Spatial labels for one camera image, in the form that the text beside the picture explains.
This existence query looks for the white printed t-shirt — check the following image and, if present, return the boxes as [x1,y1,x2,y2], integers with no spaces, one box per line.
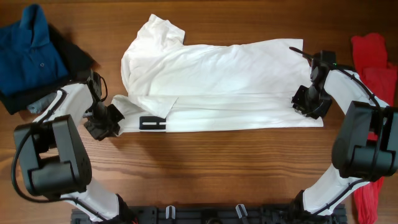
[112,15,323,133]

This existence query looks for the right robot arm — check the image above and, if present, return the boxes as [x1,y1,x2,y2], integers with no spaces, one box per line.
[289,48,397,220]

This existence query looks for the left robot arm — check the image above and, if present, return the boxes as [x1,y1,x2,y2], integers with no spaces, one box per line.
[11,70,138,223]

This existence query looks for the grey folded shirt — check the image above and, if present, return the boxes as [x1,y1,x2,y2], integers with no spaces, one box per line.
[27,93,57,114]

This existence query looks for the black folded shirt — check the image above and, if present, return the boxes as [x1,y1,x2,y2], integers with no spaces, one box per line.
[1,24,96,115]

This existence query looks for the red t-shirt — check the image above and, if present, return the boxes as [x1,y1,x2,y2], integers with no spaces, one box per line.
[351,33,397,224]

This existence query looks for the blue folded polo shirt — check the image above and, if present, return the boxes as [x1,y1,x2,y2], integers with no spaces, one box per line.
[1,4,68,96]

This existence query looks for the right black cable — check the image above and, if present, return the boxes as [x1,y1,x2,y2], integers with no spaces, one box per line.
[289,46,386,217]

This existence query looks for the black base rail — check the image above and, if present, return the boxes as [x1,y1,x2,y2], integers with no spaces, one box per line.
[70,203,348,224]

